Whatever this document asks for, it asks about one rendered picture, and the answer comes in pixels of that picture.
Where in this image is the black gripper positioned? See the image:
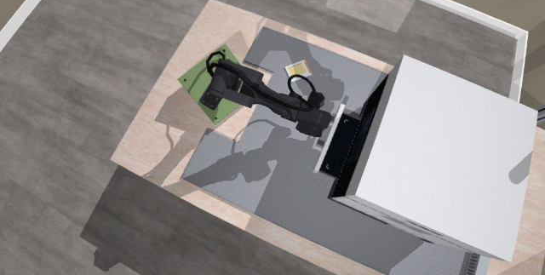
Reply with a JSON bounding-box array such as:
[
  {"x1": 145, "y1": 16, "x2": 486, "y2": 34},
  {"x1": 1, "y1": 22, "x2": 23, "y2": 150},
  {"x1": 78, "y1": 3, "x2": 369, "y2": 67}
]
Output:
[{"x1": 295, "y1": 123, "x2": 322, "y2": 137}]

